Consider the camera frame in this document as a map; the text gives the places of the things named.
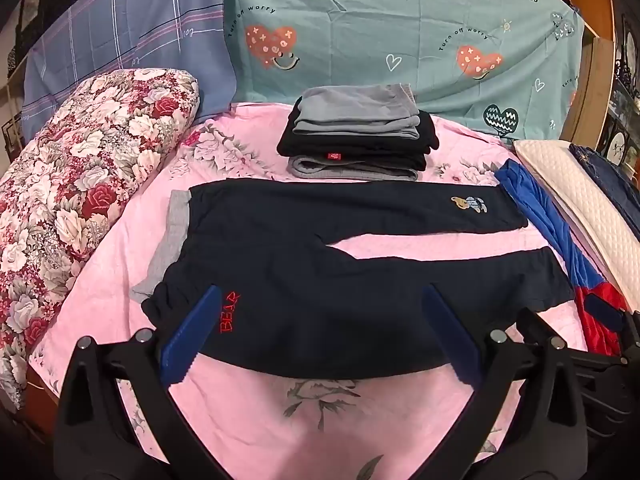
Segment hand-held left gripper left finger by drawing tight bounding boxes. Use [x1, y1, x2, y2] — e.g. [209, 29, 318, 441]
[52, 284, 223, 480]

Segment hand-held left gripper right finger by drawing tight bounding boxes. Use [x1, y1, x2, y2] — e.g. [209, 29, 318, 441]
[422, 283, 588, 480]

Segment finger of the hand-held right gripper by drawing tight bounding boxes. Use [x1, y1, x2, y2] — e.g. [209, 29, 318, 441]
[582, 295, 640, 351]

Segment navy pants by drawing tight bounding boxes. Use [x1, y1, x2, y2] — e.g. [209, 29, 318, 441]
[131, 177, 576, 381]

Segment dark grey folded pants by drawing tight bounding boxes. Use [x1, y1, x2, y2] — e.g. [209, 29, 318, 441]
[287, 155, 421, 182]

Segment black folded pants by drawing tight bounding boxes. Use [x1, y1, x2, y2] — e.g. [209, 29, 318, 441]
[277, 110, 437, 172]

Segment light grey folded pants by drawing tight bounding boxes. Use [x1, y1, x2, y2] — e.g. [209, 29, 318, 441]
[292, 82, 421, 141]

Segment blue and red garment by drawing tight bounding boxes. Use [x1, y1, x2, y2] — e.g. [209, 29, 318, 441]
[495, 159, 632, 358]

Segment pink floral bedsheet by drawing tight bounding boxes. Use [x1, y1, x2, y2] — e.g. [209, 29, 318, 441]
[30, 102, 591, 480]

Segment cream quilted pillow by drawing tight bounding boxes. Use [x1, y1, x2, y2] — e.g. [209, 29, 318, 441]
[514, 139, 640, 302]

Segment dark navy cloth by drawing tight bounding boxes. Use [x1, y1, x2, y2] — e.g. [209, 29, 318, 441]
[569, 144, 640, 242]

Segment red floral quilt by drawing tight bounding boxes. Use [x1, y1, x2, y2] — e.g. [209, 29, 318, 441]
[0, 67, 201, 411]

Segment wooden headboard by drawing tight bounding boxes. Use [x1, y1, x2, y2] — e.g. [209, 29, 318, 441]
[560, 0, 618, 143]

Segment teal heart-print pillow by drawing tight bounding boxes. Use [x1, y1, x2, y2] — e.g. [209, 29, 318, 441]
[222, 0, 586, 142]

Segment blue plaid pillow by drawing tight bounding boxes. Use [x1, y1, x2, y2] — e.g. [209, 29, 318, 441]
[22, 0, 242, 133]

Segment ornamental wall panel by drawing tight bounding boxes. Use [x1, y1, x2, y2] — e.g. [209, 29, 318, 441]
[0, 0, 32, 152]
[606, 10, 640, 167]

